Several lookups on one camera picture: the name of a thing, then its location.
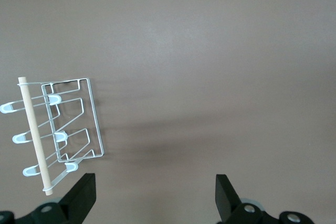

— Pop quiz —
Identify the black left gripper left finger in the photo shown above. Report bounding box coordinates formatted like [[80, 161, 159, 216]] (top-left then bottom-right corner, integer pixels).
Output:
[[0, 173, 97, 224]]

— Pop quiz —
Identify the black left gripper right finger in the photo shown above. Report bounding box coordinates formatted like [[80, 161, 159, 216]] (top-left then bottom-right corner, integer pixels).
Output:
[[215, 174, 314, 224]]

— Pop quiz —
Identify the brown table cover sheet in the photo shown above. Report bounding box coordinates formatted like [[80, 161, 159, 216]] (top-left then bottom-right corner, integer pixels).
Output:
[[0, 0, 336, 224]]

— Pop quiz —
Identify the white wire cup rack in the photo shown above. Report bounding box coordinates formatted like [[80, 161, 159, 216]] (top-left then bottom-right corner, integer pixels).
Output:
[[0, 76, 105, 196]]

